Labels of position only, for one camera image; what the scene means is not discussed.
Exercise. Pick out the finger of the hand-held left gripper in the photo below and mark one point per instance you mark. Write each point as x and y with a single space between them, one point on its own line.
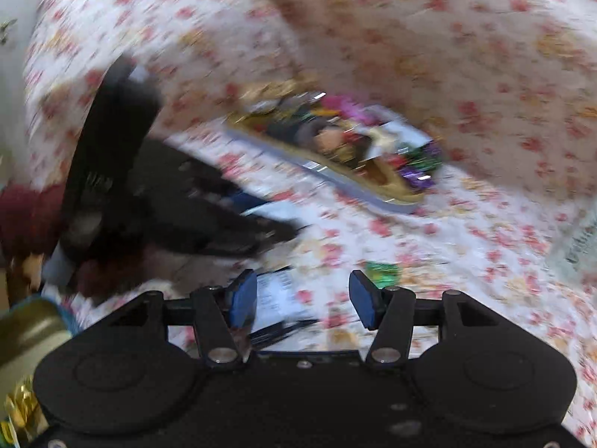
252 235
233 193

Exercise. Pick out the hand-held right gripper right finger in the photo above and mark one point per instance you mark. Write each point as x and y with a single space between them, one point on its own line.
364 301

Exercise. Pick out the black cracker packet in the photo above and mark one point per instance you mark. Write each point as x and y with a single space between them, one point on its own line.
317 140

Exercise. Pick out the pink snack packet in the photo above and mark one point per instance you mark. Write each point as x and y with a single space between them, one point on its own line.
347 107

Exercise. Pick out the gold foil wrapper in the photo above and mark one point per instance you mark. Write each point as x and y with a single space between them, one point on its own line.
21 406

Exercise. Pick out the gold round tin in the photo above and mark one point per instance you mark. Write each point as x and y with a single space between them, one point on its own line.
28 331

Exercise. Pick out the green foil candy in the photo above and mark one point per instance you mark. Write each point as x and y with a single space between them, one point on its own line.
382 274
427 154

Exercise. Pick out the gold oval tin tray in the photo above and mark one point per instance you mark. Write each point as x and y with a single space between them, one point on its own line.
387 186

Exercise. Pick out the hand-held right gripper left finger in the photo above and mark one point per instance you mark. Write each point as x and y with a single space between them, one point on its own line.
242 298

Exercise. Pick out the floral tablecloth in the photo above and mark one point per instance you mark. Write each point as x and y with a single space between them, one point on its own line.
419 32

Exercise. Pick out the purple foil candy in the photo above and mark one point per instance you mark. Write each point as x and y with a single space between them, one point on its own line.
415 172

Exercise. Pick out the clear packet with white pieces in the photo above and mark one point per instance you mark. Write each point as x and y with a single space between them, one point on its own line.
396 137

